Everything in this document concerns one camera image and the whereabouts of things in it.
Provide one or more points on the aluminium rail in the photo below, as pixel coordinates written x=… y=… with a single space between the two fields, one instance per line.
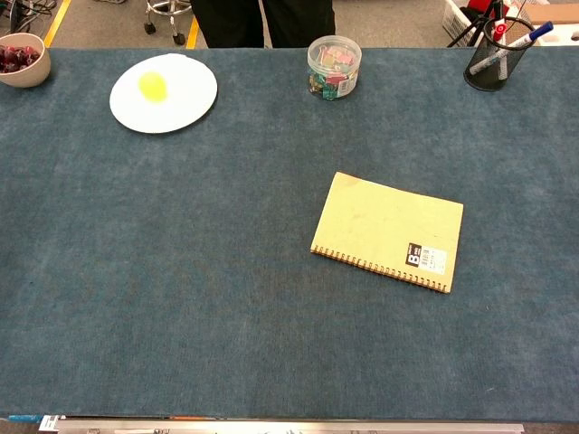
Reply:
x=316 y=427

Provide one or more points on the black mesh pen holder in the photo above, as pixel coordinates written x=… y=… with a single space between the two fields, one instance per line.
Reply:
x=486 y=82

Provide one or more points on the yellow ball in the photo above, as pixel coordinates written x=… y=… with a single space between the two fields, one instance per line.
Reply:
x=153 y=86

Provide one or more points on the white plastic crate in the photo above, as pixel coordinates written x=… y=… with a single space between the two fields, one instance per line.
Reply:
x=453 y=20

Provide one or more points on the cardboard box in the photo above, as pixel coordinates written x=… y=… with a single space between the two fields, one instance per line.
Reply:
x=556 y=11

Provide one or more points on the tan spiral notebook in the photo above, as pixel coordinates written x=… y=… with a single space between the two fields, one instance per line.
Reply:
x=384 y=221

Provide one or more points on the beige bowl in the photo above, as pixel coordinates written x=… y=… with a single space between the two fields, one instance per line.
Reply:
x=31 y=74

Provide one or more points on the chrome stool with castors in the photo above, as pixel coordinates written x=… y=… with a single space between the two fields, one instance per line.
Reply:
x=169 y=9

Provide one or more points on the white round plate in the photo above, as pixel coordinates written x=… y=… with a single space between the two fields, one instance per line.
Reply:
x=181 y=108

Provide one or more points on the person in black trousers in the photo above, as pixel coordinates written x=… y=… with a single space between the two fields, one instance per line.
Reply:
x=235 y=22

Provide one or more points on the blue table cloth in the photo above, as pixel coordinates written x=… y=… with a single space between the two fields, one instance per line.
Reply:
x=226 y=271

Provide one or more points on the clear jar of binder clips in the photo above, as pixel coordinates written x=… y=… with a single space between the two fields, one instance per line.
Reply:
x=335 y=68

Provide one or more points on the dark red cherries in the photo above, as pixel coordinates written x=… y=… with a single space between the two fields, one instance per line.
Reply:
x=13 y=59

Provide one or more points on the white marker with blue cap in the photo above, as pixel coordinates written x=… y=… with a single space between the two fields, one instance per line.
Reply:
x=539 y=32

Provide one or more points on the white marker with red cap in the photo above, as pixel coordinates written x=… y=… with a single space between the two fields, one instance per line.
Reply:
x=499 y=31

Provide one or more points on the black tripod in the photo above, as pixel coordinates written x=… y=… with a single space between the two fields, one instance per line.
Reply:
x=471 y=26

